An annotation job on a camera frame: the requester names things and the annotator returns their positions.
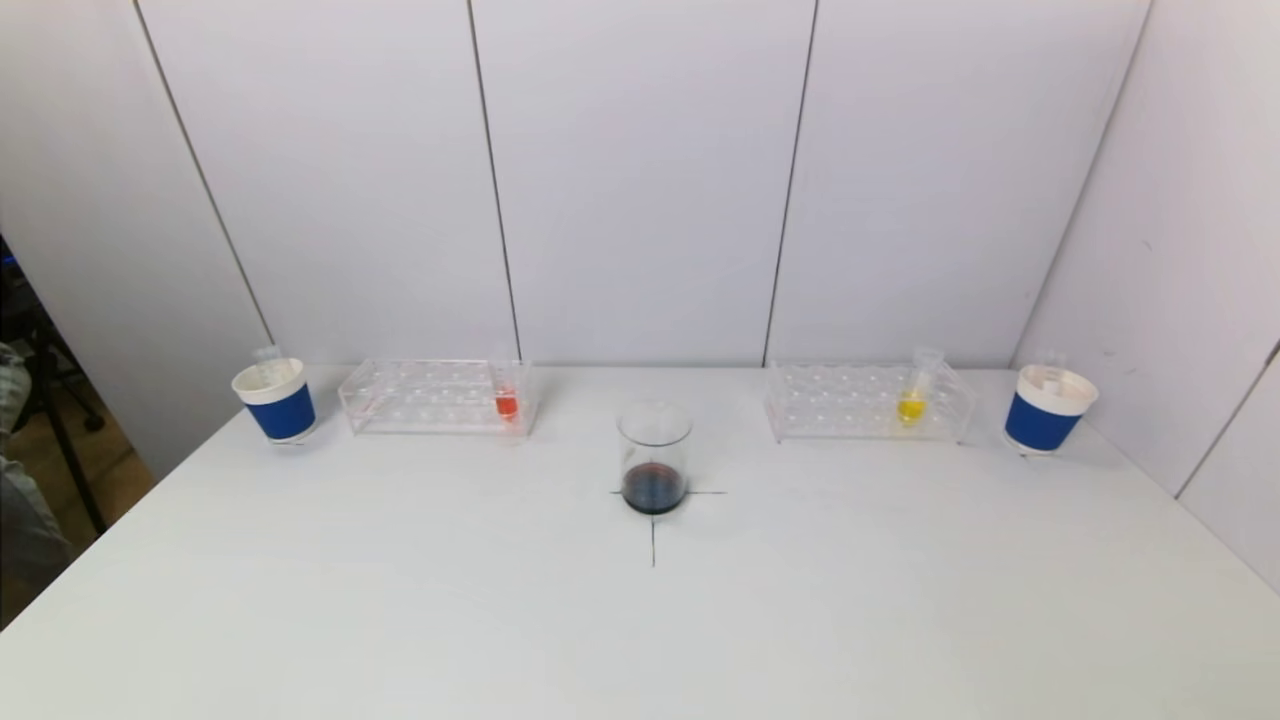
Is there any clear glass beaker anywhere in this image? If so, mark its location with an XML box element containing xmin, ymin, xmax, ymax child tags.
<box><xmin>617</xmin><ymin>402</ymin><xmax>694</xmax><ymax>518</ymax></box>

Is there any test tube with orange-red pigment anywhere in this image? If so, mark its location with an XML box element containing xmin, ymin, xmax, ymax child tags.
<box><xmin>487</xmin><ymin>345</ymin><xmax>522</xmax><ymax>423</ymax></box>

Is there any clear acrylic test tube rack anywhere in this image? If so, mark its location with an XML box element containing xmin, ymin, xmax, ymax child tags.
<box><xmin>338</xmin><ymin>357</ymin><xmax>539</xmax><ymax>438</ymax></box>
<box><xmin>765</xmin><ymin>359</ymin><xmax>978</xmax><ymax>445</ymax></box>

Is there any test tube with yellow pigment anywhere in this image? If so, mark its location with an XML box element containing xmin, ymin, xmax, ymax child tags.
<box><xmin>896</xmin><ymin>346</ymin><xmax>946</xmax><ymax>427</ymax></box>

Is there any blue white paper cup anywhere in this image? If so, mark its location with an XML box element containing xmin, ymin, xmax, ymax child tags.
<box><xmin>231</xmin><ymin>357</ymin><xmax>318</xmax><ymax>444</ymax></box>
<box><xmin>1003</xmin><ymin>364</ymin><xmax>1100</xmax><ymax>457</ymax></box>

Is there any black tripod stand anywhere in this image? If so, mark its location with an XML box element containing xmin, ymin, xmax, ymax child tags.
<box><xmin>0</xmin><ymin>235</ymin><xmax>109</xmax><ymax>536</ymax></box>

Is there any person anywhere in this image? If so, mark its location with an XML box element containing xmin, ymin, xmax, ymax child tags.
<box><xmin>0</xmin><ymin>345</ymin><xmax>61</xmax><ymax>606</ymax></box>

